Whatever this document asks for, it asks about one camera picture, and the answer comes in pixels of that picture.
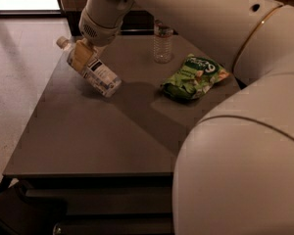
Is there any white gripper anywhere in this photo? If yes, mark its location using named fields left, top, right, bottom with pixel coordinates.
left=72, top=7, right=123, bottom=72

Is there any blue labelled plastic bottle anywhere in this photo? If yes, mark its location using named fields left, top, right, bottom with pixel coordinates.
left=56, top=36, right=122, bottom=98

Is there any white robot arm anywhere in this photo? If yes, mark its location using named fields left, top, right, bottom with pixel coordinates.
left=80, top=0, right=294, bottom=235

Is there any clear plastic water bottle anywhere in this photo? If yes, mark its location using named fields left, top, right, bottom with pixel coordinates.
left=153, top=20, right=173, bottom=64

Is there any green snack bag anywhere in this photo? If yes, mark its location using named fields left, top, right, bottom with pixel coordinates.
left=161, top=54, right=229, bottom=101

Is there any grey drawer cabinet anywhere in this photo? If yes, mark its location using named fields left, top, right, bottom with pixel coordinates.
left=19, top=174, right=174, bottom=235

